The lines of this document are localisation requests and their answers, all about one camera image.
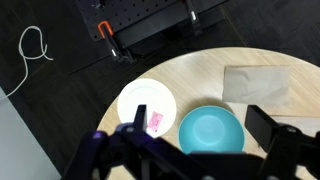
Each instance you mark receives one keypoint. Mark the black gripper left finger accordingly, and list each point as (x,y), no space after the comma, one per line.
(141,116)

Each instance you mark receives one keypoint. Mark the teal green bowl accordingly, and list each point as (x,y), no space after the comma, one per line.
(210,130)

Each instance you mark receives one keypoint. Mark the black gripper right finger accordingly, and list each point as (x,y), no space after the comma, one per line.
(261,128)

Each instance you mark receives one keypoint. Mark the pink paper packet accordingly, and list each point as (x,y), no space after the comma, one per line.
(155,120)

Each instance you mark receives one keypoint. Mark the brown paper napkin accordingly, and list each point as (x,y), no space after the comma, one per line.
(256,85)

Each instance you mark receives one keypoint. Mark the black pegboard base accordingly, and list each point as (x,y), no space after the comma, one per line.
(140,16)

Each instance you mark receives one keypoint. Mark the white plate with pink packet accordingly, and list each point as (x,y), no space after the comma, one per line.
(143,96)

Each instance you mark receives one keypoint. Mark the black clamp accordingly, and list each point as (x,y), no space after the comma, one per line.
(194,16)

